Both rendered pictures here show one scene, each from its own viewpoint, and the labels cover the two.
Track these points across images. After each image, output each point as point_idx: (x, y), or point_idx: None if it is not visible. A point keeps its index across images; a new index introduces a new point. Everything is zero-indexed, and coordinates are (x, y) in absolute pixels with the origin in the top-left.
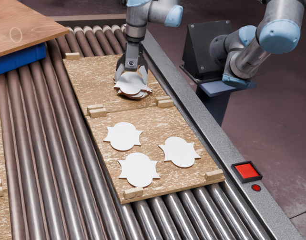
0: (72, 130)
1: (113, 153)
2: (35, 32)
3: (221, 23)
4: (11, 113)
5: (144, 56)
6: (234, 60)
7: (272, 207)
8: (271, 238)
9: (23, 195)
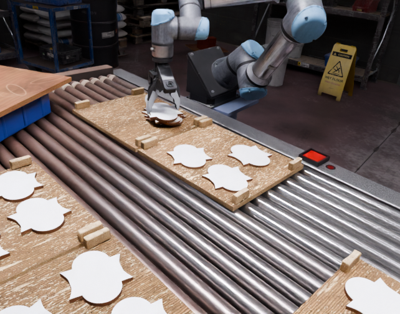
0: None
1: (190, 171)
2: (35, 84)
3: (214, 48)
4: None
5: None
6: (251, 70)
7: (355, 177)
8: None
9: (124, 235)
